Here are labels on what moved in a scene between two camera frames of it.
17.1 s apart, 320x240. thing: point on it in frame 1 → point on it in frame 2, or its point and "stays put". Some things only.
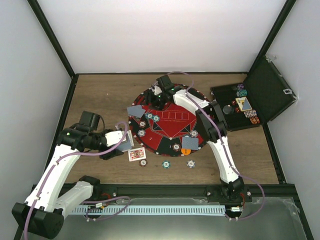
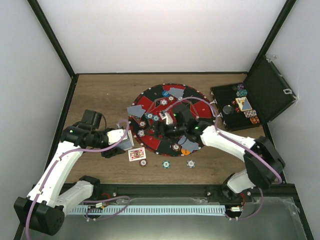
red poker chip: x=142 y=163 stays put
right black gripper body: x=158 y=102 → x=175 y=132
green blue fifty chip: x=149 y=115 stays put
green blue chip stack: x=166 y=164 stays put
